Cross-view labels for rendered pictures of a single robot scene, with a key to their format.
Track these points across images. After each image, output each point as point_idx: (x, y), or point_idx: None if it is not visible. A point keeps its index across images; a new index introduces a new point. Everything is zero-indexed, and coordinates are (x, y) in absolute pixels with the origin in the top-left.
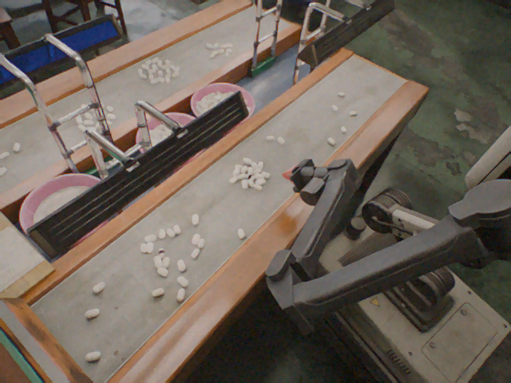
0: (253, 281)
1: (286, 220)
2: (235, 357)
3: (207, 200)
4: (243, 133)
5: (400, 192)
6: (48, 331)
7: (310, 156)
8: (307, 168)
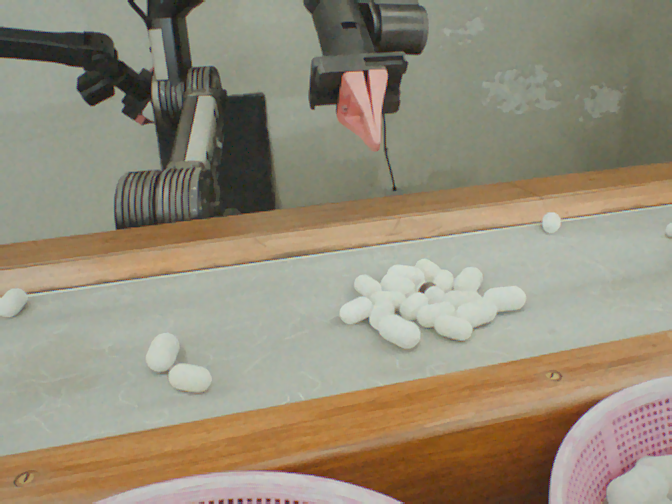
0: (563, 175)
1: (418, 205)
2: None
3: (637, 292)
4: (304, 407)
5: (128, 175)
6: None
7: (144, 300)
8: (358, 40)
